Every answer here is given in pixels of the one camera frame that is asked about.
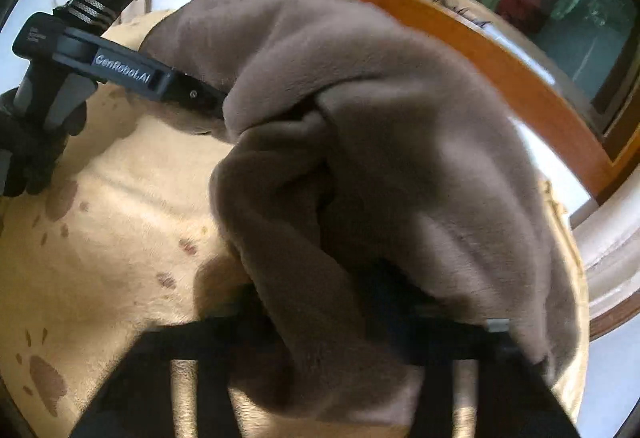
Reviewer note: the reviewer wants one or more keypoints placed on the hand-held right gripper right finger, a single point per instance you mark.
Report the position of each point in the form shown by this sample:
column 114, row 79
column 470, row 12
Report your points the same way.
column 440, row 343

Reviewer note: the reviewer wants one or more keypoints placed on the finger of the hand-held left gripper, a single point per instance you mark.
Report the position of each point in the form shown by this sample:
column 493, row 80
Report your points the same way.
column 197, row 96

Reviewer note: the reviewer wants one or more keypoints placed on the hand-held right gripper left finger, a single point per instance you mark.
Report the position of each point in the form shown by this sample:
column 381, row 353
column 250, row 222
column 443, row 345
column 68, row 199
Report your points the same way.
column 220, row 340

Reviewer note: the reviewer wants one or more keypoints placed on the brown fleece garment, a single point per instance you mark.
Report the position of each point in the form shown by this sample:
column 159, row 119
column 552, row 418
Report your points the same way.
column 375, row 118

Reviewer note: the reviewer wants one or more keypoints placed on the person's left hand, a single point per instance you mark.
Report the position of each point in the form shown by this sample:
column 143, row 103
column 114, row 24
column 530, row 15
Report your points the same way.
column 30, row 153

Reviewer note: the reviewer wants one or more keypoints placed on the beige paw-print blanket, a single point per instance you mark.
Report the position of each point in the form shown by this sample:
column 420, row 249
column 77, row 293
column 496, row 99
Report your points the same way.
column 125, row 228

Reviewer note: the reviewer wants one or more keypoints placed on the wooden window frame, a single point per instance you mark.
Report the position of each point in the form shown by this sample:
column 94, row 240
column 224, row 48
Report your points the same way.
column 500, row 53

